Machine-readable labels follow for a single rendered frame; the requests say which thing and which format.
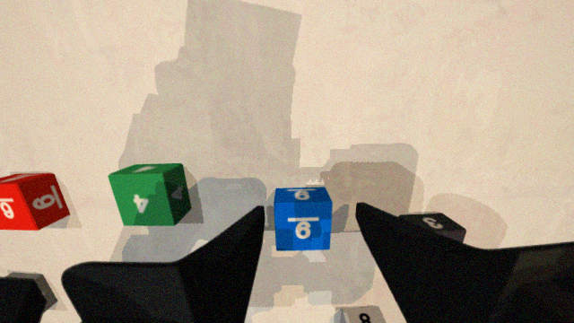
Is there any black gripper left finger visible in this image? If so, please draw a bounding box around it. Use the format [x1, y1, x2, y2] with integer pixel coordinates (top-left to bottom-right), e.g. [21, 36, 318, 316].
[61, 205, 265, 323]

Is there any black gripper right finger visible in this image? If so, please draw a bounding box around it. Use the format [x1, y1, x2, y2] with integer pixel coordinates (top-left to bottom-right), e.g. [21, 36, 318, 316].
[355, 202, 574, 323]

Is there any blue block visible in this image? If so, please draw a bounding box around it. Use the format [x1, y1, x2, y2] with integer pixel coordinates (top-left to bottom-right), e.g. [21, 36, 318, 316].
[274, 188, 333, 251]

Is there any red digit block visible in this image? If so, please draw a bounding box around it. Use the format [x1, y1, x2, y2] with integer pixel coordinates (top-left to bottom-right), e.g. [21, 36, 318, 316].
[0, 173, 69, 231]

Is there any green block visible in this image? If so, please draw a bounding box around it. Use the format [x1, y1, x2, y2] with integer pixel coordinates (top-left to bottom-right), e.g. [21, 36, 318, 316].
[108, 163, 192, 226]

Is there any black block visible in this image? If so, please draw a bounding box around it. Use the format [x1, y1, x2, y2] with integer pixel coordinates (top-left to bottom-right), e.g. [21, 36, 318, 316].
[398, 213, 466, 243]

